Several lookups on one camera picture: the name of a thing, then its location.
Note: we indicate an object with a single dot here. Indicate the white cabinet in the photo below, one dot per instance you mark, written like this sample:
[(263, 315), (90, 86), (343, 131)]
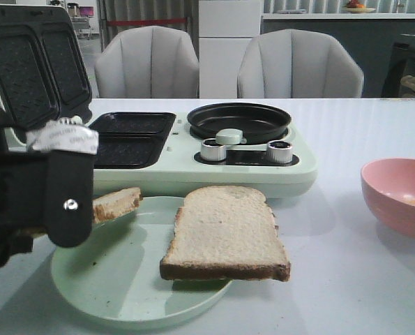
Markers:
[(225, 29)]

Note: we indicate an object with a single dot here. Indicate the green round plate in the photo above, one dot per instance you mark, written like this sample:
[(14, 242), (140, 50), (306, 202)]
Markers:
[(114, 278)]

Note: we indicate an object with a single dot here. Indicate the black round frying pan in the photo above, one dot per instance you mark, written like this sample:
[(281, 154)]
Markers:
[(259, 123)]

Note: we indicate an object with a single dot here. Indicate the fruit plate on counter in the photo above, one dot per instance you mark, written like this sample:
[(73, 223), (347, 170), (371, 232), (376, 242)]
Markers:
[(356, 7)]

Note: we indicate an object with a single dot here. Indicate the pink bowl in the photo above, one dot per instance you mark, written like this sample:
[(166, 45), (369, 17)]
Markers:
[(388, 188)]

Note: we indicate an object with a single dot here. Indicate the green breakfast maker base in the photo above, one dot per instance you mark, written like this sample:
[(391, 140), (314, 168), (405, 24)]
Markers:
[(156, 152)]

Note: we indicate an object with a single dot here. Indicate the bread slice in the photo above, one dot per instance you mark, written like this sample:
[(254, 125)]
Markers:
[(225, 232), (116, 206)]

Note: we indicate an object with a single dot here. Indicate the grey armchair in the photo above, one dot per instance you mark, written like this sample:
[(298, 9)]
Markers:
[(294, 63), (148, 62)]

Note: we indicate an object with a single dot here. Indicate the dark appliance at right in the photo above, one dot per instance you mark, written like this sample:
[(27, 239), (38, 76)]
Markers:
[(401, 64)]

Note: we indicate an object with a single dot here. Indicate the silver control knob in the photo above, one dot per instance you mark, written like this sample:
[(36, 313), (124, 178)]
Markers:
[(213, 151), (278, 151)]

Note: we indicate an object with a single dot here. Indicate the green breakfast maker lid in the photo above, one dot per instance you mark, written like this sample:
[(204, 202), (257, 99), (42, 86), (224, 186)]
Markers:
[(42, 73)]

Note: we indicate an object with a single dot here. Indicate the right grey armchair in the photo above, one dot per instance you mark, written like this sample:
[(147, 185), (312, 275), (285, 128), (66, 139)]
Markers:
[(294, 63)]

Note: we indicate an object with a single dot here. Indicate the right silver control knob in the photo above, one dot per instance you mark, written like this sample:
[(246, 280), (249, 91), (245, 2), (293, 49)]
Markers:
[(278, 151)]

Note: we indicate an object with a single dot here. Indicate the left silver control knob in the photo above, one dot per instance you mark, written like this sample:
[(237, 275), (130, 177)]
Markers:
[(213, 151)]

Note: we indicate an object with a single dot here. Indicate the left grey armchair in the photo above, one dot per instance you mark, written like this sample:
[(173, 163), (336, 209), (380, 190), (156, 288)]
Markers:
[(148, 62)]

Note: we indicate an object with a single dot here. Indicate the grey counter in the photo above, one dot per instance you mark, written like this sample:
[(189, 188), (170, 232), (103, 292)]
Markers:
[(368, 38)]

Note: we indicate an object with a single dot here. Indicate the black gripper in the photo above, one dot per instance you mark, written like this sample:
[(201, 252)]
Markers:
[(59, 180)]

